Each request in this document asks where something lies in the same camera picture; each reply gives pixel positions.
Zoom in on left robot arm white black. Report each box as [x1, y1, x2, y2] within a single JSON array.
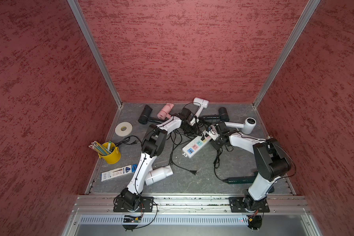
[[118, 105, 203, 211]]

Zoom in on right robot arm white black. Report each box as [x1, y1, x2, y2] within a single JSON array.
[[208, 122, 292, 212]]

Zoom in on black cord of front green dryer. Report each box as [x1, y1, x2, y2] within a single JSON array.
[[213, 147, 229, 182]]

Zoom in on yellow cup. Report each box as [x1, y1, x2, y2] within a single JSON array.
[[98, 142, 121, 164]]

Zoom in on white hair dryer front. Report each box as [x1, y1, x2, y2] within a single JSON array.
[[145, 166, 173, 186]]

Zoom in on white power strip coloured sockets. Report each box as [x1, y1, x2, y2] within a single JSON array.
[[183, 134, 211, 158]]

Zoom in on dark green hair dryer back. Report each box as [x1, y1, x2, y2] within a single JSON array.
[[199, 107, 230, 124]]

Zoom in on white round hair dryer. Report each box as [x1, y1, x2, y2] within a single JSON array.
[[225, 118, 257, 134]]

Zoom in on bundle of pencils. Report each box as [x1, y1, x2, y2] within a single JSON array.
[[89, 141, 111, 156]]

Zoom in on black hair dryer far left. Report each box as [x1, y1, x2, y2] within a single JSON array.
[[138, 105, 165, 125]]

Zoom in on black cord of front white dryer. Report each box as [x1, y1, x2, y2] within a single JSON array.
[[168, 132, 198, 176]]

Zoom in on white square hair dryer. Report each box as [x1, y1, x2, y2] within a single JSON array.
[[190, 97, 209, 125]]

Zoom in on white tape roll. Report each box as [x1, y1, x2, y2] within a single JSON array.
[[115, 122, 133, 137]]

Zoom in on pink hair dryer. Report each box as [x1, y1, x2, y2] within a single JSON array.
[[157, 103, 174, 120]]

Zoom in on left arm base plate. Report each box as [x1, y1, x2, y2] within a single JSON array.
[[113, 196, 155, 213]]

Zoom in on aluminium front rail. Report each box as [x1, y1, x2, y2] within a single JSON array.
[[62, 194, 322, 236]]

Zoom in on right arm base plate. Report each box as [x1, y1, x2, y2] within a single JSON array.
[[229, 196, 270, 214]]

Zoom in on white paper box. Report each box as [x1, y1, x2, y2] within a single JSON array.
[[101, 164, 138, 182]]

